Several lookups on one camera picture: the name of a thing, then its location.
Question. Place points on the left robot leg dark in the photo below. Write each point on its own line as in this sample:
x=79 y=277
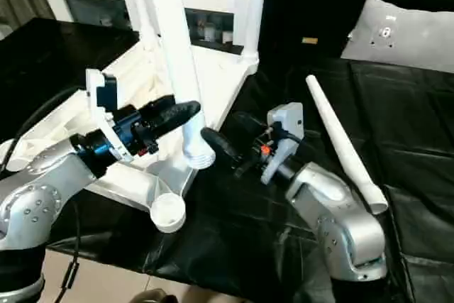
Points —
x=154 y=296

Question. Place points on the black cabinet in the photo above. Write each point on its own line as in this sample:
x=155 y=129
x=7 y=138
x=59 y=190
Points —
x=301 y=5

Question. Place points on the white plastic table leg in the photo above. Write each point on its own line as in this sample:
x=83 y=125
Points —
x=142 y=1
x=255 y=8
x=177 y=51
x=340 y=140

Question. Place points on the small white jar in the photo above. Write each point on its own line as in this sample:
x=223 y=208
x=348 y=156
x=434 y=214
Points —
x=227 y=36
x=209 y=33

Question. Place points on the white plastic table top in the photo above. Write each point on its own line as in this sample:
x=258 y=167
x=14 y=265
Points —
x=220 y=83

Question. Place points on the small tan label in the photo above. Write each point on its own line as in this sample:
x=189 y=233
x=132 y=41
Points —
x=309 y=39

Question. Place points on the black work mat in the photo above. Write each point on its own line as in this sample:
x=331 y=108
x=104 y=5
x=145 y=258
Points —
x=408 y=122

